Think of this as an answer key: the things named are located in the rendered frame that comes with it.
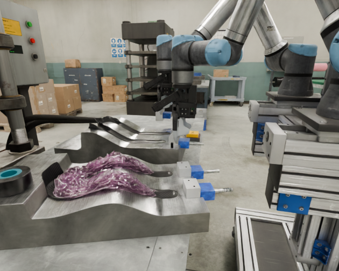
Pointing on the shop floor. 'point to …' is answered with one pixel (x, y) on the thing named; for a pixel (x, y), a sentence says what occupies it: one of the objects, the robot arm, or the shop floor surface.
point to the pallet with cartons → (68, 99)
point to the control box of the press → (22, 54)
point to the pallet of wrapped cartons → (40, 107)
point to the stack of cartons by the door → (113, 90)
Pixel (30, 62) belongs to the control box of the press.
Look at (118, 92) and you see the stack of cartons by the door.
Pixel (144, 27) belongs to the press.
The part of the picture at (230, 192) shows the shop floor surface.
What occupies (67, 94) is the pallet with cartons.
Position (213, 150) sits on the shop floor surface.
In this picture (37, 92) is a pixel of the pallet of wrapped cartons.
